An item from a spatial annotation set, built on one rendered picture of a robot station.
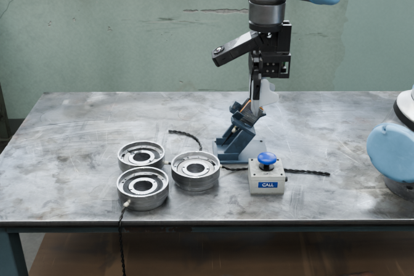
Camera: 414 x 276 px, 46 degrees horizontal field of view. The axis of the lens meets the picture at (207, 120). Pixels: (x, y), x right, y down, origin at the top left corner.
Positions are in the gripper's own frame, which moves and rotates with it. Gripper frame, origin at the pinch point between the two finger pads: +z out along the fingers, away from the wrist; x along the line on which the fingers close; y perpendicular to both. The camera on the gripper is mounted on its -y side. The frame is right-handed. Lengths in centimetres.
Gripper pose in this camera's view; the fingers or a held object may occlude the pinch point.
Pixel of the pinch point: (252, 107)
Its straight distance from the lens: 111.4
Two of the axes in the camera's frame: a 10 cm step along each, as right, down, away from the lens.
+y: 10.0, -0.1, 0.2
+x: -0.3, -4.7, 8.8
